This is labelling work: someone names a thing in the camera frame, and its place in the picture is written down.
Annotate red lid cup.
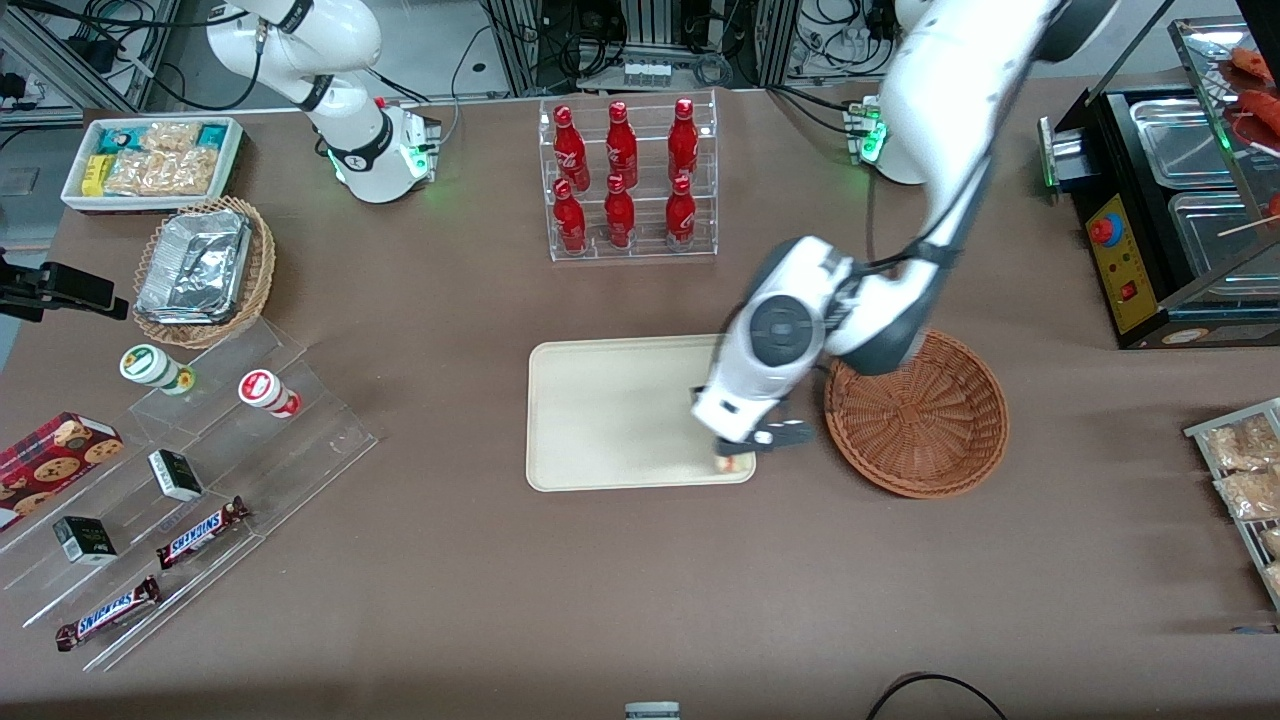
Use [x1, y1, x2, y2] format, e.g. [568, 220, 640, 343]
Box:
[237, 369, 302, 419]

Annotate red drink bottle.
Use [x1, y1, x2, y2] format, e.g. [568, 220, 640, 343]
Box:
[667, 97, 700, 186]
[603, 174, 637, 250]
[553, 104, 591, 193]
[552, 178, 589, 254]
[665, 174, 698, 251]
[605, 100, 639, 191]

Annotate clear acrylic bottle rack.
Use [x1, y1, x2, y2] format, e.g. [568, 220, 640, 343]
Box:
[537, 88, 719, 263]

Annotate small clear cracker bag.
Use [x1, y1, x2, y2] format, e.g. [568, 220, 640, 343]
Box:
[140, 120, 202, 152]

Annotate brown wicker basket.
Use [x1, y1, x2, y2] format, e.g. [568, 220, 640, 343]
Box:
[824, 328, 1011, 499]

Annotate aluminium foil container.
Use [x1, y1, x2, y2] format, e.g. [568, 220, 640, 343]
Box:
[136, 208, 253, 326]

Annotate aluminium frame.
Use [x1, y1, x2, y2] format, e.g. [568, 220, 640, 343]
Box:
[0, 0, 183, 126]

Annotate large clear cracker bag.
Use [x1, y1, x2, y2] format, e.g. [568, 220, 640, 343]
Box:
[104, 147, 218, 197]

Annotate green lid cup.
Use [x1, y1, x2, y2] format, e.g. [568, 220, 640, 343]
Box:
[119, 344, 196, 396]

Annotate black floor cable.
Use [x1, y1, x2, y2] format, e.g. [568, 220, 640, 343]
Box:
[865, 672, 1011, 720]

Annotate steel warmer pan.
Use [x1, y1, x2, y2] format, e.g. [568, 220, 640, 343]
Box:
[1128, 95, 1243, 191]
[1168, 190, 1280, 283]

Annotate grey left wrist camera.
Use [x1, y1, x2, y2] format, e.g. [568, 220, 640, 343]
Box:
[746, 420, 814, 450]

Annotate snickers chocolate bar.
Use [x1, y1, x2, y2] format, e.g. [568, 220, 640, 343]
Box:
[55, 575, 163, 653]
[155, 496, 251, 571]

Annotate grey wire rack tray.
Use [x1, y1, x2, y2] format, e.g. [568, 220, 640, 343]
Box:
[1184, 397, 1280, 613]

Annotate clear acrylic stepped display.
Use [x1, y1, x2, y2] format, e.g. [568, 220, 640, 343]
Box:
[0, 315, 379, 673]

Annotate black food warmer machine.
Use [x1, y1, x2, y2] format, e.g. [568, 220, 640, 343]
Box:
[1038, 16, 1280, 351]

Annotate white snack bin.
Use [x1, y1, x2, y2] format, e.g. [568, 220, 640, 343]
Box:
[60, 116, 245, 216]

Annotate small dark green box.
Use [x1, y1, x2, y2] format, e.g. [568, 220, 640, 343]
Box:
[147, 449, 204, 502]
[52, 516, 118, 565]

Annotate cream plastic tray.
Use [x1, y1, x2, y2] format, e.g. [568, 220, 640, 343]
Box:
[526, 333, 758, 493]

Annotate light wicker basket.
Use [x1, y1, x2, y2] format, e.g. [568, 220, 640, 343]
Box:
[132, 195, 277, 350]

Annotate red cookie box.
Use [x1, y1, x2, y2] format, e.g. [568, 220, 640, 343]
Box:
[0, 411, 126, 531]

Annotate red sausage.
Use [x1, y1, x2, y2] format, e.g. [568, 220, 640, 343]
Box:
[1228, 45, 1280, 89]
[1235, 88, 1280, 133]

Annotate equipment rack with cables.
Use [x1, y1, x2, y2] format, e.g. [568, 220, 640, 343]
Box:
[478, 0, 801, 97]

